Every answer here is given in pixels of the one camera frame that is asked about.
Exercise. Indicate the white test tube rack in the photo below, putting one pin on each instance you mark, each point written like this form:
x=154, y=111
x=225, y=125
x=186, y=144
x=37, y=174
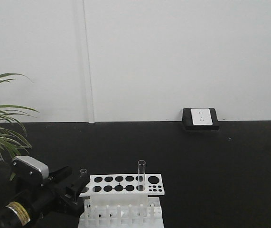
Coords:
x=123, y=201

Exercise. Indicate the short clear test tube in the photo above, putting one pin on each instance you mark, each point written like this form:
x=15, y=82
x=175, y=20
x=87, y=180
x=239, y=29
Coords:
x=83, y=173

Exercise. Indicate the white wall power socket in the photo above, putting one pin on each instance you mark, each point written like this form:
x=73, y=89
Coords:
x=199, y=119

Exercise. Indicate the tall clear test tube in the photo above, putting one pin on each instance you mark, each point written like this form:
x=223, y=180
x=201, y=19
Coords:
x=141, y=175

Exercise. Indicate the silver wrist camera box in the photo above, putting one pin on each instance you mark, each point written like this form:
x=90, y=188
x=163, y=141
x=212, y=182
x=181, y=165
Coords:
x=30, y=170

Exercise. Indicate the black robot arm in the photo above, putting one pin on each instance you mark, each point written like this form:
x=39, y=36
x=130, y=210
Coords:
x=14, y=215

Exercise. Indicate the green potted plant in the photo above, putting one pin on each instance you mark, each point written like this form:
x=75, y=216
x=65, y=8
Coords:
x=13, y=134

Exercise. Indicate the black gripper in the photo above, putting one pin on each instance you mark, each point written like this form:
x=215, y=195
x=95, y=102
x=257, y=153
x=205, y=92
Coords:
x=44, y=198

